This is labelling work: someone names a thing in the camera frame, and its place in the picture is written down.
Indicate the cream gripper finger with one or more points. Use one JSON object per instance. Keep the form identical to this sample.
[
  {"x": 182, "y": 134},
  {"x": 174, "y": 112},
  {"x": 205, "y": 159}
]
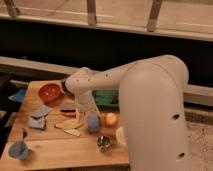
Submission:
[
  {"x": 78, "y": 117},
  {"x": 96, "y": 112}
]

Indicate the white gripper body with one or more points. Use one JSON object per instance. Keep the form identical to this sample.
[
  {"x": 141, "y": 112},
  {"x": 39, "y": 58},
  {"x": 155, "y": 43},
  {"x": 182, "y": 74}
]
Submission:
[{"x": 85, "y": 103}]

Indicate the blue sponge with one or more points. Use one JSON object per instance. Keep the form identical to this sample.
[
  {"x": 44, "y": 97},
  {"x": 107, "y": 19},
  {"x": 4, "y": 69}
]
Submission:
[{"x": 93, "y": 122}]

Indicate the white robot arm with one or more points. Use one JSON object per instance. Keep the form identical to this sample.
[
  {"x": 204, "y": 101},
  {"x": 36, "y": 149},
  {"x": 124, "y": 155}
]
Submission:
[{"x": 151, "y": 108}]

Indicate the green plastic tray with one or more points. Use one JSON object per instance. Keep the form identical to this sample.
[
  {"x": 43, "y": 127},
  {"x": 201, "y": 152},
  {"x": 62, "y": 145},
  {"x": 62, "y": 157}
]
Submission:
[{"x": 106, "y": 99}]

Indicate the yellow banana toy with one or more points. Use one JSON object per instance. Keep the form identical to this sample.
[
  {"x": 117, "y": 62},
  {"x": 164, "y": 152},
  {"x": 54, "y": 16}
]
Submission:
[{"x": 69, "y": 124}]

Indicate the small cream shell piece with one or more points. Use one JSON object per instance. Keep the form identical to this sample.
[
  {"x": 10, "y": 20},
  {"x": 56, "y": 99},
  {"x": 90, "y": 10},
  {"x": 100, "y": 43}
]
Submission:
[{"x": 73, "y": 132}]

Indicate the orange fruit toy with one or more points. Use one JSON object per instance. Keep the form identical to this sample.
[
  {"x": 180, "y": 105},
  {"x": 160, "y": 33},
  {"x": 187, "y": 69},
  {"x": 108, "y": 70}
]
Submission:
[{"x": 110, "y": 120}]

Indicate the small metal cup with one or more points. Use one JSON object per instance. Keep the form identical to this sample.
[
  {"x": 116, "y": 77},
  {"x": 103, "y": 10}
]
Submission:
[{"x": 104, "y": 143}]

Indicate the white plastic cup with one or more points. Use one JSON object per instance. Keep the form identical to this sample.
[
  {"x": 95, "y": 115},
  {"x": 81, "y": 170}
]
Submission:
[{"x": 120, "y": 137}]

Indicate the orange plastic bowl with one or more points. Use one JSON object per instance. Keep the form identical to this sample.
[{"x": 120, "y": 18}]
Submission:
[{"x": 49, "y": 92}]

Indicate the grey blue cloth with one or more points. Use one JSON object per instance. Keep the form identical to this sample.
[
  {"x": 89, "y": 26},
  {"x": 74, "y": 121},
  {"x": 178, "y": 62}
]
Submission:
[{"x": 37, "y": 118}]

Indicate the blue cloth at table edge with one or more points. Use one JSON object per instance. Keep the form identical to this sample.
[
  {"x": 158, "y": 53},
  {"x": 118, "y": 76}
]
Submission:
[{"x": 18, "y": 96}]

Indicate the blue cup with utensil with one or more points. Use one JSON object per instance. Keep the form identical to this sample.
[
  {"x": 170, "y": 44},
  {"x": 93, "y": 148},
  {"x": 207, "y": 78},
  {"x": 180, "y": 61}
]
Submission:
[{"x": 19, "y": 149}]

